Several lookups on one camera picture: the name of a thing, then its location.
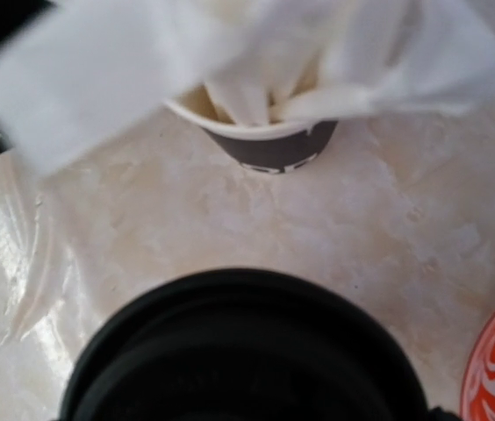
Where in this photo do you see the black coffee lid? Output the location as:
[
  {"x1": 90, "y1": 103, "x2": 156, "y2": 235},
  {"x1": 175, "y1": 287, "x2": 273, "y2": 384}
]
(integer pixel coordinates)
[{"x1": 59, "y1": 268, "x2": 430, "y2": 420}]

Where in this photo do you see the black cup with straws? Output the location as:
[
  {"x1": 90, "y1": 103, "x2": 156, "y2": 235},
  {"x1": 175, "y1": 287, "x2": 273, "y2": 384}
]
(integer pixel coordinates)
[{"x1": 167, "y1": 87, "x2": 338, "y2": 175}]

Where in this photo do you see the white wrapped straws bundle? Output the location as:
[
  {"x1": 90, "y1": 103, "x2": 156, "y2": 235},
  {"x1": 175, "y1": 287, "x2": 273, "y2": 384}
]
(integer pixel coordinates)
[{"x1": 0, "y1": 1, "x2": 495, "y2": 175}]

